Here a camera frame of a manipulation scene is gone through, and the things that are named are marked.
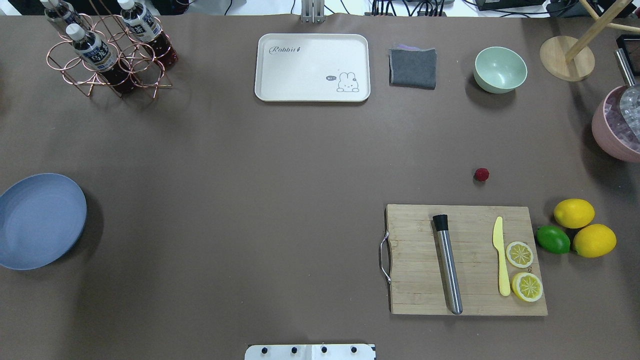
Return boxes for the red strawberry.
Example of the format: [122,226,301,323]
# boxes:
[473,167,490,182]

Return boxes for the pink bowl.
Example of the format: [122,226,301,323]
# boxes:
[591,86,640,163]

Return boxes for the aluminium frame post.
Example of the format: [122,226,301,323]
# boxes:
[301,0,326,24]

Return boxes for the drink bottle two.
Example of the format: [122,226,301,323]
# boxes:
[66,23,137,94]

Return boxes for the drink bottle one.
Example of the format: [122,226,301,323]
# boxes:
[40,0,92,41]

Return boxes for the lemon half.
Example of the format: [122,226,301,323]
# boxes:
[510,272,544,303]
[505,241,534,269]

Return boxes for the copper wire bottle rack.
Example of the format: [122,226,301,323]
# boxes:
[42,0,178,98]

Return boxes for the yellow lemon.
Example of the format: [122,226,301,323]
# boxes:
[573,224,617,258]
[553,198,595,229]

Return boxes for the green bowl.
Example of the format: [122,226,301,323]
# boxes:
[473,47,528,94]

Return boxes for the wooden cutting board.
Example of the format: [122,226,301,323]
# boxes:
[385,203,548,316]

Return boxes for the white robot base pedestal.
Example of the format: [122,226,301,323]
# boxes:
[244,343,377,360]

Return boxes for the cream rabbit tray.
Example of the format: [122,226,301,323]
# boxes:
[254,33,371,103]

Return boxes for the blue plate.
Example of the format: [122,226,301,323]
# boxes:
[0,173,88,271]

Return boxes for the lemon half lower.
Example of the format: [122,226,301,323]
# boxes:
[510,272,544,303]

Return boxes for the yellow lemon upper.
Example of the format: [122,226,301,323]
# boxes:
[553,198,595,229]

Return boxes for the yellow plastic knife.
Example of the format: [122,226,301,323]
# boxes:
[492,216,511,297]

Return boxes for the green lime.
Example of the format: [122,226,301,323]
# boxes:
[535,225,571,255]

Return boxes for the yellow lemon lower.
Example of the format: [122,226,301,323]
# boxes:
[573,224,617,258]

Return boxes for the steel muddler black tip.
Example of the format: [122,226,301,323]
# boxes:
[432,214,463,315]

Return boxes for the lemon half upper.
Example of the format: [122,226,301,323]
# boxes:
[505,241,534,269]

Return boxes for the grey folded cloth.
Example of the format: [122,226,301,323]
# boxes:
[388,44,438,90]

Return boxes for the wooden cup tree stand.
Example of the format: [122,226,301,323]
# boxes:
[539,0,640,82]

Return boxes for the drink bottle three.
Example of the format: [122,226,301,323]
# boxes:
[118,0,179,69]

